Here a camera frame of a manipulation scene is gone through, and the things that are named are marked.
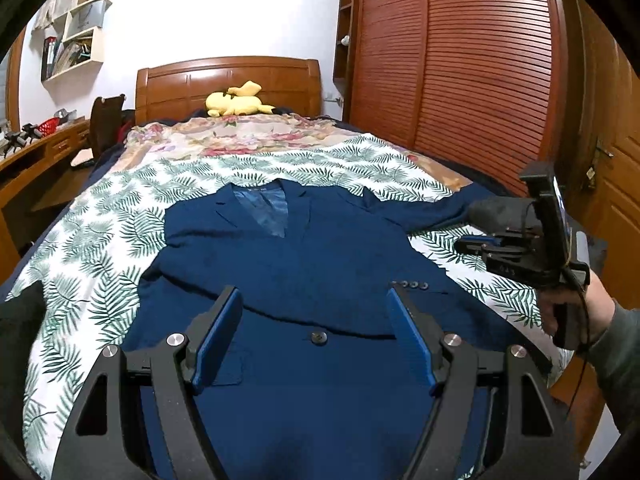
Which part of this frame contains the floral blanket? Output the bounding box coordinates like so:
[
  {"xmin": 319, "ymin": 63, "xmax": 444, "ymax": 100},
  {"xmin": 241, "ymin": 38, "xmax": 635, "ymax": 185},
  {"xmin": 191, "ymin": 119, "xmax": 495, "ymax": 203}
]
[{"xmin": 122, "ymin": 112, "xmax": 473, "ymax": 192}]

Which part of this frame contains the wooden louvered wardrobe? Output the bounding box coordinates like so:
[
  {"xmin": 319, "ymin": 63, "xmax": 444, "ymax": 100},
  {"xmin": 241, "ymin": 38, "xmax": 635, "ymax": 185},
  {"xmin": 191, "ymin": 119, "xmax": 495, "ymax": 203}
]
[{"xmin": 332, "ymin": 0, "xmax": 581, "ymax": 196}]

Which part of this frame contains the red basket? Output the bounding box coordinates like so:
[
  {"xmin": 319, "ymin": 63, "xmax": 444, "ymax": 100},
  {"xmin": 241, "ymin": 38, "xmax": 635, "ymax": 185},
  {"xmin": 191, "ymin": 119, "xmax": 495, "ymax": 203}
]
[{"xmin": 32, "ymin": 117, "xmax": 63, "ymax": 137}]

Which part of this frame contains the metal door handle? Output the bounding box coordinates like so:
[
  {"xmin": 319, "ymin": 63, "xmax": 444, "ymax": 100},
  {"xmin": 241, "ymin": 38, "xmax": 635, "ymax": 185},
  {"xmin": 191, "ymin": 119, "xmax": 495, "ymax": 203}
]
[{"xmin": 584, "ymin": 137, "xmax": 615, "ymax": 192}]

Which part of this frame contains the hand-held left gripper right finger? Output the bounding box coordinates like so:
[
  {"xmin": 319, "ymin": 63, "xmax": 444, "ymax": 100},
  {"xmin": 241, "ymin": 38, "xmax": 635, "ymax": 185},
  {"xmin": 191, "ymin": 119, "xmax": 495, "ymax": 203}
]
[{"xmin": 386, "ymin": 284, "xmax": 583, "ymax": 480}]

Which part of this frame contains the dark grey cloth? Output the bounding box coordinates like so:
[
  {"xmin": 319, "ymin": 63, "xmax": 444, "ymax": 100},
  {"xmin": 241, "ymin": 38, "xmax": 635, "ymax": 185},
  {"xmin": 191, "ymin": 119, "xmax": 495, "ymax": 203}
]
[{"xmin": 469, "ymin": 196, "xmax": 546, "ymax": 237}]

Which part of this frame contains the yellow plush toy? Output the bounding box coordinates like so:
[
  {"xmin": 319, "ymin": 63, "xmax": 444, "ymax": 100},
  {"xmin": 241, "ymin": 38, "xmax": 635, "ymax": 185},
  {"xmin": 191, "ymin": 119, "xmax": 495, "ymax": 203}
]
[{"xmin": 206, "ymin": 80, "xmax": 277, "ymax": 119}]

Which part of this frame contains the leaf print bed sheet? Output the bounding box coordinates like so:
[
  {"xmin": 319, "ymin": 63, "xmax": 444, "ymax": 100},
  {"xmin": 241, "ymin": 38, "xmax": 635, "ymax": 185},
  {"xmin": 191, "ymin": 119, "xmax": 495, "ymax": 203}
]
[{"xmin": 5, "ymin": 135, "xmax": 576, "ymax": 480}]

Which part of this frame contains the blue suit jacket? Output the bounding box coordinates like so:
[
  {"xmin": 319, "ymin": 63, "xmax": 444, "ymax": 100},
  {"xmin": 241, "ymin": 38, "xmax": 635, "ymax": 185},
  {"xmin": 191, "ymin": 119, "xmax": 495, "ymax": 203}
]
[{"xmin": 120, "ymin": 178, "xmax": 553, "ymax": 480}]

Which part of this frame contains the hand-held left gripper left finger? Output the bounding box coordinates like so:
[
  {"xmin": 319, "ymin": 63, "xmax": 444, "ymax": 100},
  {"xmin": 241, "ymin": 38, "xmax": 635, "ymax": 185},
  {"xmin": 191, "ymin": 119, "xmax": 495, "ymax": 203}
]
[{"xmin": 50, "ymin": 285, "xmax": 246, "ymax": 480}]

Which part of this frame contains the white wall shelf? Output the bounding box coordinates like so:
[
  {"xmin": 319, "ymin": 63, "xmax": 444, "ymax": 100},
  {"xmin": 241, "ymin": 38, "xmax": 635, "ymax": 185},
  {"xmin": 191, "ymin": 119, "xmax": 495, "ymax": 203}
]
[{"xmin": 31, "ymin": 0, "xmax": 115, "ymax": 82}]

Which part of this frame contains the wooden desk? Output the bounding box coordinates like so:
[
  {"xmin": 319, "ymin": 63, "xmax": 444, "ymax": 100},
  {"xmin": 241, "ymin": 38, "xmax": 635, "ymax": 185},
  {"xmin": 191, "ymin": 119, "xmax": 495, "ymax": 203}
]
[{"xmin": 0, "ymin": 117, "xmax": 93, "ymax": 281}]

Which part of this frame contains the person's right forearm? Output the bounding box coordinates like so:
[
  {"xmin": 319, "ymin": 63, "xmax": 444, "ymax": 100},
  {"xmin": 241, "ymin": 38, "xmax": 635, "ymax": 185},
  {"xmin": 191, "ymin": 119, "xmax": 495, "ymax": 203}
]
[{"xmin": 585, "ymin": 300, "xmax": 640, "ymax": 443}]

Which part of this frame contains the black cable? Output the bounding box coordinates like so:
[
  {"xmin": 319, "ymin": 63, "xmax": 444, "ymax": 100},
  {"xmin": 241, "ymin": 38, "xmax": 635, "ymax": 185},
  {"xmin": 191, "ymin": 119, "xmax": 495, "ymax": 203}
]
[{"xmin": 560, "ymin": 255, "xmax": 593, "ymax": 416}]

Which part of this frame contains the person's right hand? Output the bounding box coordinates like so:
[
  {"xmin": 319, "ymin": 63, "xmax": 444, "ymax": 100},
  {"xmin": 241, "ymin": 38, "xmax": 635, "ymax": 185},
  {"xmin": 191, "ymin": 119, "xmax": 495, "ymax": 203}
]
[{"xmin": 537, "ymin": 270, "xmax": 617, "ymax": 356}]

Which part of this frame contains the window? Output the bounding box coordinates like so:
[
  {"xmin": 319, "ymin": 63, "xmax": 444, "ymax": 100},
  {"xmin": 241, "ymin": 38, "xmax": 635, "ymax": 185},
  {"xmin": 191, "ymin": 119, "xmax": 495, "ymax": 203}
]
[{"xmin": 0, "ymin": 35, "xmax": 25, "ymax": 133}]

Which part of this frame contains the black chair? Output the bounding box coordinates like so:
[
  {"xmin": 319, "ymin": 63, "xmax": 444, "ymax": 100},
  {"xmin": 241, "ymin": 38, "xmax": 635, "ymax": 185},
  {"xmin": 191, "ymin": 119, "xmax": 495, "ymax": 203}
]
[{"xmin": 70, "ymin": 94, "xmax": 136, "ymax": 171}]

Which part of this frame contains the black device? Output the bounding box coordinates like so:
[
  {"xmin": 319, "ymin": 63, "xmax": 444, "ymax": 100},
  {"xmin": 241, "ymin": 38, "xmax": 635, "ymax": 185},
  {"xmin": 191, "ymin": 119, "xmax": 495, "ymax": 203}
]
[{"xmin": 0, "ymin": 124, "xmax": 42, "ymax": 156}]

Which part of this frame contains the wooden bed base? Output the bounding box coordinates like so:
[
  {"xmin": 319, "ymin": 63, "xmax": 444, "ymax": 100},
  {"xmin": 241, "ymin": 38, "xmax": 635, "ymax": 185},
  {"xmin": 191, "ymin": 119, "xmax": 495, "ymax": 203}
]
[{"xmin": 547, "ymin": 355, "xmax": 608, "ymax": 461}]

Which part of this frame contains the wooden bed headboard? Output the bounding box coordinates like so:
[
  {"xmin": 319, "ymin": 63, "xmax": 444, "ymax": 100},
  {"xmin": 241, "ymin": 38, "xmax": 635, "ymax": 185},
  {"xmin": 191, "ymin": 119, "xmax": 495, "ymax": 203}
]
[{"xmin": 135, "ymin": 56, "xmax": 321, "ymax": 126}]

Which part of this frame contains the wooden door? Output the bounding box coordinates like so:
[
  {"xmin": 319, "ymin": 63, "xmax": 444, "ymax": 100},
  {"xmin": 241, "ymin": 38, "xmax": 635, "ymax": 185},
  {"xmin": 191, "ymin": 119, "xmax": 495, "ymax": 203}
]
[{"xmin": 575, "ymin": 0, "xmax": 640, "ymax": 301}]

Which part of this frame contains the grey paper bag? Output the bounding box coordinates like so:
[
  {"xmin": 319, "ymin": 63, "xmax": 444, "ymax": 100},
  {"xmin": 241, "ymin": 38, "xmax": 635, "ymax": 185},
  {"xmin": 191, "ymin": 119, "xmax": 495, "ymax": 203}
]
[{"xmin": 69, "ymin": 0, "xmax": 107, "ymax": 37}]

